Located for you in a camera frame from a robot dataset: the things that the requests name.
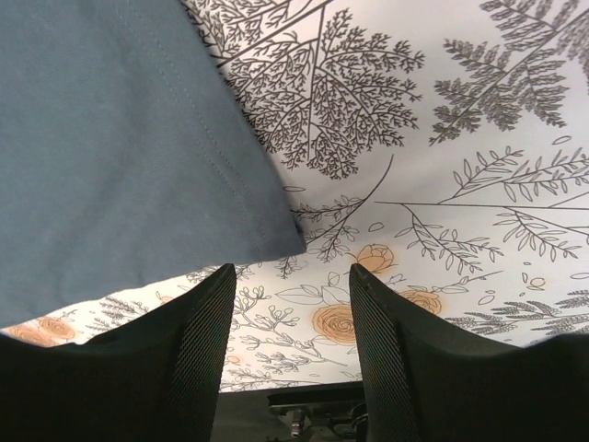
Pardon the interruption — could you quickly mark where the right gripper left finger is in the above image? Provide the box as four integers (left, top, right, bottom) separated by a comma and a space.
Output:
1, 264, 237, 441

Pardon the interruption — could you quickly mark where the grey blue t shirt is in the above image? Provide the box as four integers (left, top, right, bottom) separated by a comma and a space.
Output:
1, 1, 306, 327

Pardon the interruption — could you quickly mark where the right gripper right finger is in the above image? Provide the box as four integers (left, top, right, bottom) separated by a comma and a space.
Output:
349, 264, 588, 441

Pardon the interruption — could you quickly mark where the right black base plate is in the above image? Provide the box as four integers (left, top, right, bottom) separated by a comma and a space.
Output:
211, 381, 369, 442

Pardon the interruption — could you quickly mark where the floral patterned table mat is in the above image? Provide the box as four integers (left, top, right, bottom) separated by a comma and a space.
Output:
1, 1, 588, 392

